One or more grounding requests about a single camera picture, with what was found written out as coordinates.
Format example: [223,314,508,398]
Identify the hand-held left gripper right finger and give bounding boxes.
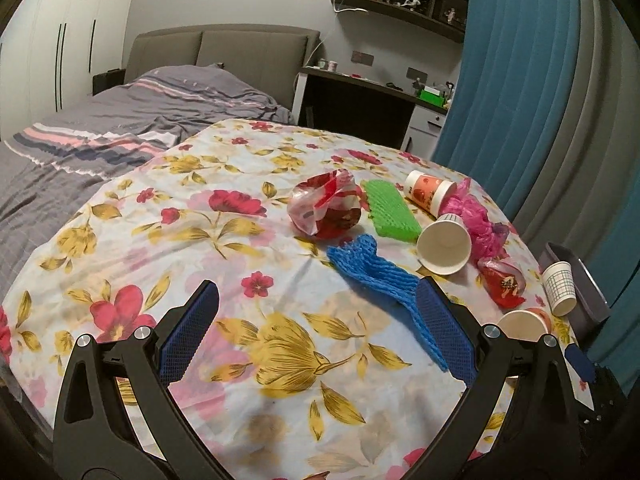
[402,276,583,480]

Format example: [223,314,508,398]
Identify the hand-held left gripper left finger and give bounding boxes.
[52,280,236,480]

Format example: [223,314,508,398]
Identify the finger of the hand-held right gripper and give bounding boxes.
[564,342,598,411]

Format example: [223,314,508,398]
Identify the grey trash bin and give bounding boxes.
[545,241,612,332]

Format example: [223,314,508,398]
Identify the blue foam net sleeve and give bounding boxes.
[326,233,451,373]

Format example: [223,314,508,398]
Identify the pink plastic bag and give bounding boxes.
[440,177,511,261]

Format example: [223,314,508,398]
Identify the small red plastic wrapper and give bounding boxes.
[475,256,528,310]

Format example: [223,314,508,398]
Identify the grid printed white paper cup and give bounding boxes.
[542,261,577,317]

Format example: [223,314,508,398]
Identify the plain white paper cup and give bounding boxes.
[416,213,472,276]

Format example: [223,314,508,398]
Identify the floral printed tablecloth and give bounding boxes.
[0,117,596,480]

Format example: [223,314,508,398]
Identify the green foam net sleeve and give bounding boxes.
[362,179,422,242]

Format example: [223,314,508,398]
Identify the orange printed paper cup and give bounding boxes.
[402,170,458,217]

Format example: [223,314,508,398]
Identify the red and white plastic bag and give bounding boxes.
[287,170,366,241]

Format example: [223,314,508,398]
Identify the white drawer cabinet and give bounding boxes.
[400,104,448,162]

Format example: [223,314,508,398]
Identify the grey striped duvet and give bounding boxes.
[0,64,297,306]

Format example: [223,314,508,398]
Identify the dark wooden desk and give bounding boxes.
[295,65,452,152]

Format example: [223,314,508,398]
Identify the grey curtain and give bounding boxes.
[507,0,640,266]

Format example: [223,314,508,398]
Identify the blue curtain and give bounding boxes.
[431,0,640,373]

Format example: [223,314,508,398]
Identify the black bedside box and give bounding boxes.
[92,68,126,97]

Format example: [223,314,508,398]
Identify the grey upholstered bed headboard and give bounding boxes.
[124,29,322,111]

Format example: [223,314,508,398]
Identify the white wardrobe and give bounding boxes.
[0,0,147,142]

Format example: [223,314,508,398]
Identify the white cable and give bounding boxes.
[304,5,368,69]

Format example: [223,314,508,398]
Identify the dark wall shelf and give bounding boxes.
[327,0,473,44]

